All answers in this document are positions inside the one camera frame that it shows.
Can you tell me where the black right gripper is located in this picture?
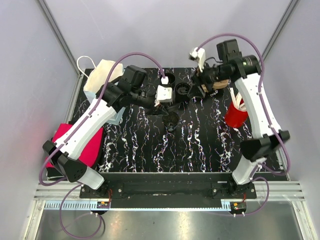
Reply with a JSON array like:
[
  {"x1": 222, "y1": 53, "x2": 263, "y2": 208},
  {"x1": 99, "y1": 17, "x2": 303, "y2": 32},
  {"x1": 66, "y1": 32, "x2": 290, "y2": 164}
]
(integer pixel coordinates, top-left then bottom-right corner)
[{"x1": 187, "y1": 59, "x2": 230, "y2": 99}]

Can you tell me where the light blue paper bag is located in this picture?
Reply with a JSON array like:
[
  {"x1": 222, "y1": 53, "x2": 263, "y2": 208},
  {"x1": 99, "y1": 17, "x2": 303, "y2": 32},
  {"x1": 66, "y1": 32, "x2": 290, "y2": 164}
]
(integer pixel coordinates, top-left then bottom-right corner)
[{"x1": 76, "y1": 55, "x2": 125, "y2": 125}]

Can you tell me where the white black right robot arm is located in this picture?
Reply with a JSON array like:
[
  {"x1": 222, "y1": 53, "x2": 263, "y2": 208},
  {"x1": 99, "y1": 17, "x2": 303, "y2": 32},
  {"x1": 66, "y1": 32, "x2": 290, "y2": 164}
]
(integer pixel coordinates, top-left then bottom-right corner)
[{"x1": 187, "y1": 39, "x2": 290, "y2": 199}]

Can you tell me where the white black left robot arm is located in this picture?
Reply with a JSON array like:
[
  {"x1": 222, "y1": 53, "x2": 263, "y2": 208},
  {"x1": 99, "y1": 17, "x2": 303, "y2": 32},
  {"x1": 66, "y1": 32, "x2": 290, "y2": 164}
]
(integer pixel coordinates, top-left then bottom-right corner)
[{"x1": 42, "y1": 63, "x2": 172, "y2": 198}]

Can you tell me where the black coffee cup with lid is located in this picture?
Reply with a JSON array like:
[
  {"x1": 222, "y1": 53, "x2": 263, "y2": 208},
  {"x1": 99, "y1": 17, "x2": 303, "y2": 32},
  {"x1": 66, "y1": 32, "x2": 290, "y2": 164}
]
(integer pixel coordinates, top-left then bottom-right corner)
[{"x1": 174, "y1": 82, "x2": 190, "y2": 103}]

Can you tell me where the white wrapped straw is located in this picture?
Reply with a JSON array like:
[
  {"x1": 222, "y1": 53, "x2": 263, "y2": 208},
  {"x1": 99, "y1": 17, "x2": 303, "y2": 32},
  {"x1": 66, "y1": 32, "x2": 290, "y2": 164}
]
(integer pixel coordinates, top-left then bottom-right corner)
[
  {"x1": 235, "y1": 93, "x2": 246, "y2": 112},
  {"x1": 230, "y1": 87, "x2": 239, "y2": 109}
]

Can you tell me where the red plastic cup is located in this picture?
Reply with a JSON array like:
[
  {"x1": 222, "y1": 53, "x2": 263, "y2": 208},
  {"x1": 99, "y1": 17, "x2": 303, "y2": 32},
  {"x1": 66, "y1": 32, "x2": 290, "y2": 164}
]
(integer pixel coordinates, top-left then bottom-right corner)
[{"x1": 224, "y1": 102, "x2": 249, "y2": 128}]

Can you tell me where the pink cloth on black pad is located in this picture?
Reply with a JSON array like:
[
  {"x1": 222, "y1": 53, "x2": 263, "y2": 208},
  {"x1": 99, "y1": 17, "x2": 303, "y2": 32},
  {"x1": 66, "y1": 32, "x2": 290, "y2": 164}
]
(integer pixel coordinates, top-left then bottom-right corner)
[{"x1": 45, "y1": 121, "x2": 105, "y2": 181}]

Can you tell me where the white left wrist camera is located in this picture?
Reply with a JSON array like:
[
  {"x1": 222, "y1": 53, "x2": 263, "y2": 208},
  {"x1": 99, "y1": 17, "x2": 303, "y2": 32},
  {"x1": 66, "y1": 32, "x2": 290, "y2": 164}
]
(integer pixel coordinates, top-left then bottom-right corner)
[{"x1": 154, "y1": 76, "x2": 173, "y2": 107}]

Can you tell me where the aluminium frame post left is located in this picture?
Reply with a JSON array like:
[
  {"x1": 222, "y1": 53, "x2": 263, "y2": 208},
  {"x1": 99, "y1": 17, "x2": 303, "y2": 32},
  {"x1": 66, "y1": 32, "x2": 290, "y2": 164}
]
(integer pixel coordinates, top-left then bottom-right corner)
[{"x1": 37, "y1": 0, "x2": 83, "y2": 76}]

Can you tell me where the aluminium frame post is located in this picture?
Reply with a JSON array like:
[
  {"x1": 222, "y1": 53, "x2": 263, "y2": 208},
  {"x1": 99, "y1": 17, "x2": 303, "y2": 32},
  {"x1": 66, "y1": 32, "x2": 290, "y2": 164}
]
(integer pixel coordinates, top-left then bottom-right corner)
[
  {"x1": 37, "y1": 0, "x2": 83, "y2": 76},
  {"x1": 262, "y1": 0, "x2": 300, "y2": 61}
]

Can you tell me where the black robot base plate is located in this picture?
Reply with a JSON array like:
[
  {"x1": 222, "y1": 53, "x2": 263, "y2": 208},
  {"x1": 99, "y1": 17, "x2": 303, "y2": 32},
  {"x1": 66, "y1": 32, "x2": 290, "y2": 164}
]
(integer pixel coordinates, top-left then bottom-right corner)
[{"x1": 79, "y1": 172, "x2": 257, "y2": 211}]

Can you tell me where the aluminium frame post right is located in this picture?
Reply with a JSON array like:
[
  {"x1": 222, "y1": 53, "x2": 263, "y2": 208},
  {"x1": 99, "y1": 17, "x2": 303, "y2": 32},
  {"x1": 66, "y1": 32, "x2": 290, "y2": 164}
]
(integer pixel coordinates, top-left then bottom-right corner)
[{"x1": 262, "y1": 0, "x2": 300, "y2": 61}]

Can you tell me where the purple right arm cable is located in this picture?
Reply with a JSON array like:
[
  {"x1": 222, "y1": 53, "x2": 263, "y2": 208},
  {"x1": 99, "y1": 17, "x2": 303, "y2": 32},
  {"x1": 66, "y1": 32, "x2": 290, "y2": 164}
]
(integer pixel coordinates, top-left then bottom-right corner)
[{"x1": 197, "y1": 33, "x2": 291, "y2": 217}]

